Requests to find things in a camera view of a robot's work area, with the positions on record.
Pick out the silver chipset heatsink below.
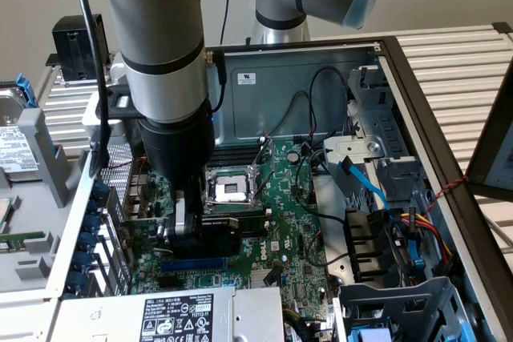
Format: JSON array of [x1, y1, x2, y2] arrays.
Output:
[[249, 267, 282, 289]]

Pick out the green RAM stick with label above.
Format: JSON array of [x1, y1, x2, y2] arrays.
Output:
[[236, 215, 270, 239]]

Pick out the red black twisted wire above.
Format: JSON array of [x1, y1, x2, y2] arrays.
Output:
[[422, 175, 471, 215]]

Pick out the green motherboard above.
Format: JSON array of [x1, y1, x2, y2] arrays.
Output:
[[123, 136, 342, 321]]

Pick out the thin metal locking lever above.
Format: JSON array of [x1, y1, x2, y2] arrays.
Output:
[[204, 196, 258, 208]]

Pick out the black wire across motherboard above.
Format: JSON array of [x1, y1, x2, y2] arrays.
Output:
[[295, 148, 346, 223]]

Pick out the blue disk bracket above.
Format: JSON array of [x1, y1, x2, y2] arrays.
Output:
[[14, 72, 39, 110]]

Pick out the green graphics card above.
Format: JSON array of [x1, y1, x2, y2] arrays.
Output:
[[117, 215, 244, 260]]

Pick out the grey parts rack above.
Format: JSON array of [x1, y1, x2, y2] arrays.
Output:
[[0, 107, 91, 296]]

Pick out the black RAM slot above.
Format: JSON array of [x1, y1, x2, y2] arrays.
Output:
[[214, 136, 268, 159], [208, 150, 262, 170], [206, 206, 273, 221]]

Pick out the silver hard disk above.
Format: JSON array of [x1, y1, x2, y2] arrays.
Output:
[[0, 85, 43, 181]]

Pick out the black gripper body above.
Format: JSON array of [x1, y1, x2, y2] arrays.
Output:
[[137, 100, 218, 191]]

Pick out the grey power supply with label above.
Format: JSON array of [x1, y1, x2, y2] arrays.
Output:
[[47, 285, 286, 342]]

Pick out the open grey PC case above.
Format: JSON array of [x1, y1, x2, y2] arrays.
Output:
[[46, 35, 513, 342]]

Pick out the blue expansion slot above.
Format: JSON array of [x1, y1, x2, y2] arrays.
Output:
[[159, 254, 230, 274]]

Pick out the thick black camera cable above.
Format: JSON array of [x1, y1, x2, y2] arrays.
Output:
[[71, 0, 112, 177]]

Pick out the thin red wire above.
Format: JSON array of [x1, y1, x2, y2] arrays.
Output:
[[107, 156, 150, 171]]

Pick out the silver disk bay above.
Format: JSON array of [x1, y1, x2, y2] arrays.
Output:
[[322, 64, 430, 215]]

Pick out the metal socket cover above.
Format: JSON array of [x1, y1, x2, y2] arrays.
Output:
[[248, 136, 278, 203]]

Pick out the dark framed panel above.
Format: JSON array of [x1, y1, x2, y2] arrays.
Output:
[[464, 60, 513, 203]]

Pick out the blue flat data wire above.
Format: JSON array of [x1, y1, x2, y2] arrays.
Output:
[[337, 159, 392, 211]]

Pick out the long black looped wire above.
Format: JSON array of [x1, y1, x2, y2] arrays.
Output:
[[309, 66, 350, 135]]

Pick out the CPU socket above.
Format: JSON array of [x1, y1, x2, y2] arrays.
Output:
[[203, 167, 261, 213]]

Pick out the yellow black supply wires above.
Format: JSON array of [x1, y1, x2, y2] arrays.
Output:
[[281, 305, 334, 342]]

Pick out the thin black hanging cable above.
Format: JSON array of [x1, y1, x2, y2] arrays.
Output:
[[220, 0, 232, 46]]

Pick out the grey metal drive cage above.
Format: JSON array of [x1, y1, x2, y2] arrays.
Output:
[[332, 276, 483, 342]]

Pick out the yellow red power wire bundle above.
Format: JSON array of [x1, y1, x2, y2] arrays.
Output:
[[399, 205, 463, 280]]

